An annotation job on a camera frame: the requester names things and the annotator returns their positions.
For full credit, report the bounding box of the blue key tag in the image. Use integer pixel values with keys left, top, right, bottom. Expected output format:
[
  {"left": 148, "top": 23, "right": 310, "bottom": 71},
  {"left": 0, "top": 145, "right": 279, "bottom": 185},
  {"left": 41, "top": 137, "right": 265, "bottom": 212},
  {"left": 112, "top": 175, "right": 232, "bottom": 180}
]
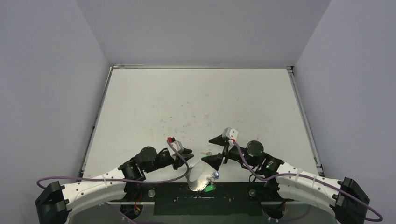
[{"left": 213, "top": 170, "right": 219, "bottom": 179}]

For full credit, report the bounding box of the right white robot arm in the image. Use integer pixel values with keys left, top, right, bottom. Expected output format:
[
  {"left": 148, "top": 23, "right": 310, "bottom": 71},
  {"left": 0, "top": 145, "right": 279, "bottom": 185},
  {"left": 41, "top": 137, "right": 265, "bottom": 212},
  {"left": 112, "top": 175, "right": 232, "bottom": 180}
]
[{"left": 202, "top": 135, "right": 370, "bottom": 224}]

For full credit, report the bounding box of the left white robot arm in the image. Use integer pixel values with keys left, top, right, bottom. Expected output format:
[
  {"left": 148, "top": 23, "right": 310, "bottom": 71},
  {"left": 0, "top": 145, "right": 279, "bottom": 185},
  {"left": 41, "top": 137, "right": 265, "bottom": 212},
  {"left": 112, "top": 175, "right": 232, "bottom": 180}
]
[{"left": 35, "top": 142, "right": 194, "bottom": 224}]

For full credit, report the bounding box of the green key tag on base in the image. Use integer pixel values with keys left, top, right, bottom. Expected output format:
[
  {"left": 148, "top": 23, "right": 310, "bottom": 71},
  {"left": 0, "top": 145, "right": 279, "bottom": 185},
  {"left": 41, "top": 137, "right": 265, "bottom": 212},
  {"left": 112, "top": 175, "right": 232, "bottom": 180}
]
[{"left": 203, "top": 183, "right": 216, "bottom": 192}]

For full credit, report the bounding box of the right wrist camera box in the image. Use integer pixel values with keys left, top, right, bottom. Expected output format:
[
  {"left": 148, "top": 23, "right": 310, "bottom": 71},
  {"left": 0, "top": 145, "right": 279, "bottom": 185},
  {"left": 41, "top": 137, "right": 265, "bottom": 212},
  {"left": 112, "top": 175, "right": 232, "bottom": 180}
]
[{"left": 221, "top": 127, "right": 239, "bottom": 141}]

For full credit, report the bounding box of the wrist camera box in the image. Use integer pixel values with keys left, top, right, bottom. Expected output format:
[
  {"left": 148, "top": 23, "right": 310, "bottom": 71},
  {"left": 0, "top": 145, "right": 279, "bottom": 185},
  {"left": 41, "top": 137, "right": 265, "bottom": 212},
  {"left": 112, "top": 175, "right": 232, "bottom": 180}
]
[
  {"left": 221, "top": 127, "right": 239, "bottom": 141},
  {"left": 167, "top": 137, "right": 184, "bottom": 154}
]

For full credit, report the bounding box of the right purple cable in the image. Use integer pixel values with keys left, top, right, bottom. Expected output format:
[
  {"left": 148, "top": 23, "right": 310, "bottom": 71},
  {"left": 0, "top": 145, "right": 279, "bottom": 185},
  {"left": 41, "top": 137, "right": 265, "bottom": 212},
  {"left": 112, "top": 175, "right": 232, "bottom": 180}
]
[{"left": 230, "top": 140, "right": 383, "bottom": 223}]

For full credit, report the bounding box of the purple cable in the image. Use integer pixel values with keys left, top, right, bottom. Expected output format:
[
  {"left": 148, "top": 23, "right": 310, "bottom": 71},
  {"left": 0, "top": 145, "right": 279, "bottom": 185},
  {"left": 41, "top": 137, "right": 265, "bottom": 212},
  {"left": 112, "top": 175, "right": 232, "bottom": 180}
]
[
  {"left": 36, "top": 139, "right": 190, "bottom": 224},
  {"left": 230, "top": 140, "right": 383, "bottom": 223}
]

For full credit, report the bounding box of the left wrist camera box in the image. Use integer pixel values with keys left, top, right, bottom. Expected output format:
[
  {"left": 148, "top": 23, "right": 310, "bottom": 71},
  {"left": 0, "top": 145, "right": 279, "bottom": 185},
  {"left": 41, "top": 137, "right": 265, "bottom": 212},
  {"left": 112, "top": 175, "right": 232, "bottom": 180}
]
[{"left": 167, "top": 137, "right": 184, "bottom": 154}]

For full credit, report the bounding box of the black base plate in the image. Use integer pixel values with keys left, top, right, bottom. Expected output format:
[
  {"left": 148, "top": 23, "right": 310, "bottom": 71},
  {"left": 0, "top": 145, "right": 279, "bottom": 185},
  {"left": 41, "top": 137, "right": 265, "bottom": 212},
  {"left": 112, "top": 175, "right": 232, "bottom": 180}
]
[{"left": 113, "top": 182, "right": 284, "bottom": 216}]

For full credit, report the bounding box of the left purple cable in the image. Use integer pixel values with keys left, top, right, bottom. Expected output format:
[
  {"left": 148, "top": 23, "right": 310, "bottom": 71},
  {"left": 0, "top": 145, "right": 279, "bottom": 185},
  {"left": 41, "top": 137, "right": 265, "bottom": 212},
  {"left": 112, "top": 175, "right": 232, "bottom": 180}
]
[{"left": 36, "top": 139, "right": 190, "bottom": 224}]

